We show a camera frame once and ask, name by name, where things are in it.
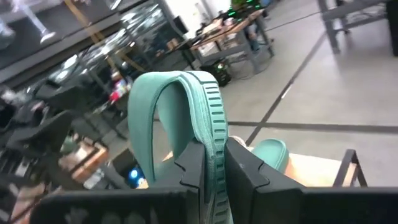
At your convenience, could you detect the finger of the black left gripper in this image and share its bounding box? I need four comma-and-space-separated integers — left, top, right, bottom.
6, 110, 72, 153

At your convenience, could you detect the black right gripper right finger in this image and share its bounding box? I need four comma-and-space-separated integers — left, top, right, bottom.
224, 136, 304, 224

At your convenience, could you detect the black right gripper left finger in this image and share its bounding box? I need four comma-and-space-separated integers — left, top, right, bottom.
152, 140, 206, 224

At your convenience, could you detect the green rubber slide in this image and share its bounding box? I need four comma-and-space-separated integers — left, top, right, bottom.
127, 70, 234, 224
251, 138, 290, 174

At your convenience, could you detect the computer with blue light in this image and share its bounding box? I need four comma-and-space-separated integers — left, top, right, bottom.
123, 149, 149, 189

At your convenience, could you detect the computer tower with green lights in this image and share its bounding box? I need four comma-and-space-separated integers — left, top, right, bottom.
201, 58, 233, 88

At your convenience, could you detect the wooden workbench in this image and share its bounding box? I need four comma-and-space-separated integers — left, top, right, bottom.
189, 8, 276, 74

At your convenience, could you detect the grey metal desk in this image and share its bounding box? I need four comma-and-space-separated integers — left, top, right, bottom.
317, 0, 398, 57

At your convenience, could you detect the wooden shelf with black frame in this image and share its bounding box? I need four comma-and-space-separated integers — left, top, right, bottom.
229, 135, 368, 188

